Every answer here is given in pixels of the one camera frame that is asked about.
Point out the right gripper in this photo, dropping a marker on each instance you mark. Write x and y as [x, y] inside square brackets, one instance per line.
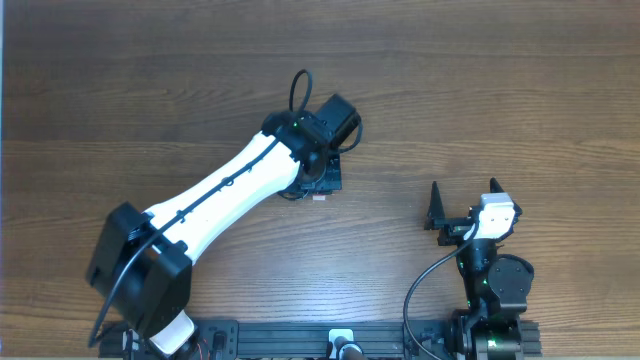
[454, 231]

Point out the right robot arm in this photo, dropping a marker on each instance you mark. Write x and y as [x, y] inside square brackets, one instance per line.
[502, 285]

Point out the white cube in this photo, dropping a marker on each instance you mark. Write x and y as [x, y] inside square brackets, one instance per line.
[318, 198]

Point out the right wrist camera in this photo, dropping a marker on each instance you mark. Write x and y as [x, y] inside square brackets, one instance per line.
[495, 216]

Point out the mounting rail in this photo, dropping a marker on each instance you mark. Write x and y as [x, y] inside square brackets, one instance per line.
[290, 340]

